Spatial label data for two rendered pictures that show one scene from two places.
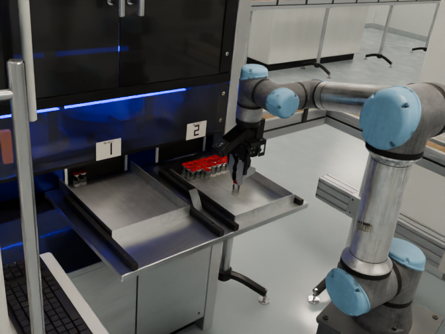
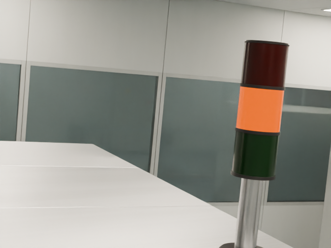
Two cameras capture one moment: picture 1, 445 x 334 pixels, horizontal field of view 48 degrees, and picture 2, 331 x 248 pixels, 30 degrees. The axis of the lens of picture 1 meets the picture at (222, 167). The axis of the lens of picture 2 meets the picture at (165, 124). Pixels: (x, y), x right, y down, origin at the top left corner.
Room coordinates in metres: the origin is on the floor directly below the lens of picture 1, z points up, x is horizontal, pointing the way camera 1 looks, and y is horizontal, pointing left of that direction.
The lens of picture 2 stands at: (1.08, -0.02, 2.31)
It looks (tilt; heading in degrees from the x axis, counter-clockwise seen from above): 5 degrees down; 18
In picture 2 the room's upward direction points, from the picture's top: 5 degrees clockwise
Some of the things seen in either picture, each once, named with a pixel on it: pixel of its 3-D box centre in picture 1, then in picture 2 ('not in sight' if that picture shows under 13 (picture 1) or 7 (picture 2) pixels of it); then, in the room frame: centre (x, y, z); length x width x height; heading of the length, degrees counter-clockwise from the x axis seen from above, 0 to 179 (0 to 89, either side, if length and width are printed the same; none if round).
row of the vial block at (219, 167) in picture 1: (210, 170); not in sight; (1.56, 0.04, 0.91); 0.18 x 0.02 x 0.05; 132
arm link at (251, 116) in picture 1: (248, 111); not in sight; (1.35, -0.06, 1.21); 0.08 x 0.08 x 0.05
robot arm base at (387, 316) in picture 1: (385, 303); not in sight; (1.04, -0.46, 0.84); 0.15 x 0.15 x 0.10
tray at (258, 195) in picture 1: (230, 185); not in sight; (1.47, -0.03, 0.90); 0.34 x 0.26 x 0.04; 42
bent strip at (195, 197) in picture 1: (206, 207); not in sight; (1.30, 0.04, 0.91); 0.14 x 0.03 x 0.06; 44
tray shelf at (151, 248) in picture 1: (180, 199); not in sight; (1.39, 0.12, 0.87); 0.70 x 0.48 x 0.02; 133
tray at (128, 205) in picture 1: (122, 196); not in sight; (1.33, 0.29, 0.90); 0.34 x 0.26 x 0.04; 43
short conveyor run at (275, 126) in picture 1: (267, 116); not in sight; (2.11, -0.17, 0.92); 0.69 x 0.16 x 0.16; 133
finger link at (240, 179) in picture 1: (247, 171); not in sight; (1.34, -0.08, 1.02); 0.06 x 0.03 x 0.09; 130
